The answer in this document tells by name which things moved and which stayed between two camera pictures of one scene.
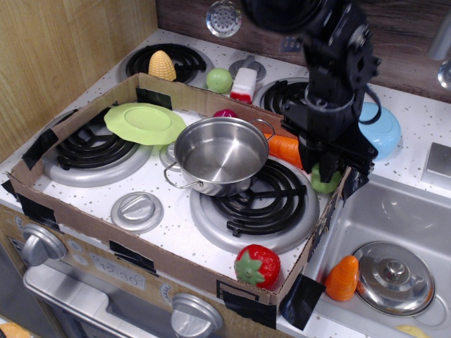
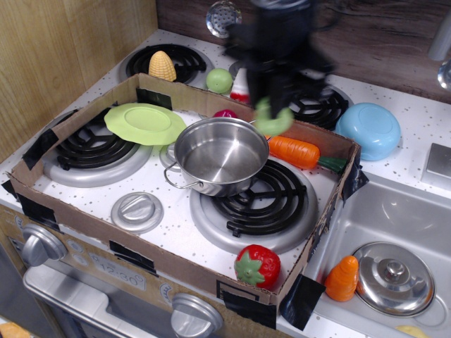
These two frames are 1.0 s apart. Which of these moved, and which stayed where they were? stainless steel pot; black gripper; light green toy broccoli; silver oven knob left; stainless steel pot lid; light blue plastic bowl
Moved: light green toy broccoli; black gripper
Stayed: stainless steel pot; light blue plastic bowl; stainless steel pot lid; silver oven knob left
